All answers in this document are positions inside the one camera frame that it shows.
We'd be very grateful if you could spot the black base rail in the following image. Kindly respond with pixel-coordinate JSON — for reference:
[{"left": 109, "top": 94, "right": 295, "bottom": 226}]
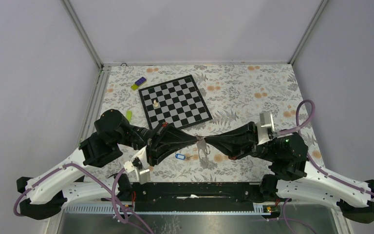
[{"left": 117, "top": 182, "right": 272, "bottom": 212}]

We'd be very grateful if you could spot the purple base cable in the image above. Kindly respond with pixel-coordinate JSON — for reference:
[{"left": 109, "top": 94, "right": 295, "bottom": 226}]
[
  {"left": 103, "top": 197, "right": 157, "bottom": 234},
  {"left": 264, "top": 197, "right": 317, "bottom": 234}
]

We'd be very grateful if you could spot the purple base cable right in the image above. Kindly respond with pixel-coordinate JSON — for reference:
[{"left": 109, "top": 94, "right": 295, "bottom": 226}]
[{"left": 264, "top": 197, "right": 317, "bottom": 234}]

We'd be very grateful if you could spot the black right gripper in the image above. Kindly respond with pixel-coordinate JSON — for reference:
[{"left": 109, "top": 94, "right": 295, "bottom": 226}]
[{"left": 203, "top": 120, "right": 279, "bottom": 162}]

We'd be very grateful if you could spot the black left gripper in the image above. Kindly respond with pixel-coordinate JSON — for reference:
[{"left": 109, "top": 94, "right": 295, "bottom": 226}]
[{"left": 114, "top": 122, "right": 199, "bottom": 167}]

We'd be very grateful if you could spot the black grey chessboard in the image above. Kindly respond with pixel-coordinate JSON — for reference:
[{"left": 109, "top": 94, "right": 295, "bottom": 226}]
[{"left": 139, "top": 75, "right": 213, "bottom": 130}]

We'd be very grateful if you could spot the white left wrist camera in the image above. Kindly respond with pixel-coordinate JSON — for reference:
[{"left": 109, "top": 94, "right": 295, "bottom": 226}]
[{"left": 124, "top": 146, "right": 150, "bottom": 184}]

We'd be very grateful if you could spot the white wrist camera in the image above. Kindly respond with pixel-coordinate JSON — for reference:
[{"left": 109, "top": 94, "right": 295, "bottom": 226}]
[
  {"left": 124, "top": 146, "right": 150, "bottom": 184},
  {"left": 256, "top": 112, "right": 275, "bottom": 145}
]

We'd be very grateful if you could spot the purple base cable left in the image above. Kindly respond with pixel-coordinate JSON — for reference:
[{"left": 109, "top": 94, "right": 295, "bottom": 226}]
[{"left": 103, "top": 197, "right": 157, "bottom": 234}]

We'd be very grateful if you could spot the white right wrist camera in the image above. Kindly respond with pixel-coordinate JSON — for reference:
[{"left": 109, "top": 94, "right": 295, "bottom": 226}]
[{"left": 256, "top": 112, "right": 275, "bottom": 145}]

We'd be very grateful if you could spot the blue capped key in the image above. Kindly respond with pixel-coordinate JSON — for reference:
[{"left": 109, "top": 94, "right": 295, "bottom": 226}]
[{"left": 175, "top": 153, "right": 186, "bottom": 160}]

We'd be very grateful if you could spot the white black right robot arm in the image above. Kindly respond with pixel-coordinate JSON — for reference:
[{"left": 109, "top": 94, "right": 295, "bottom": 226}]
[{"left": 204, "top": 121, "right": 374, "bottom": 224}]

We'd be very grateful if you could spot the green arch toy block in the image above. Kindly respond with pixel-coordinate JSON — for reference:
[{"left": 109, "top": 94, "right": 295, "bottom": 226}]
[{"left": 126, "top": 110, "right": 132, "bottom": 122}]

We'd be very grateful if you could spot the purple yellow toy brick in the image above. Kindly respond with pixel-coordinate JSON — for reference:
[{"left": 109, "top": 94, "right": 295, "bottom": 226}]
[{"left": 131, "top": 77, "right": 147, "bottom": 90}]

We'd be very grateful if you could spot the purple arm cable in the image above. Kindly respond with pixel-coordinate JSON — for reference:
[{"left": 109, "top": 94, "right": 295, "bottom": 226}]
[
  {"left": 13, "top": 163, "right": 130, "bottom": 224},
  {"left": 276, "top": 99, "right": 374, "bottom": 209}
]

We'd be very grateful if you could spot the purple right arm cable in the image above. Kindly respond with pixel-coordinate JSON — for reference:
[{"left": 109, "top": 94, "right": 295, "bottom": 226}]
[{"left": 276, "top": 99, "right": 374, "bottom": 209}]

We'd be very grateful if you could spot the floral table mat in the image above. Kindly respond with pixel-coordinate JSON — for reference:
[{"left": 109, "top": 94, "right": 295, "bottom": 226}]
[{"left": 100, "top": 64, "right": 308, "bottom": 182}]

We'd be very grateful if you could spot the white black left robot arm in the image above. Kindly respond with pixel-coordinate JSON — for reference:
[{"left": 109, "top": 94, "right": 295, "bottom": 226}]
[{"left": 13, "top": 109, "right": 198, "bottom": 220}]

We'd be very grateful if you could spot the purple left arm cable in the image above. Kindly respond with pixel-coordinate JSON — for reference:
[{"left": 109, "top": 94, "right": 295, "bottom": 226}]
[{"left": 13, "top": 163, "right": 130, "bottom": 224}]

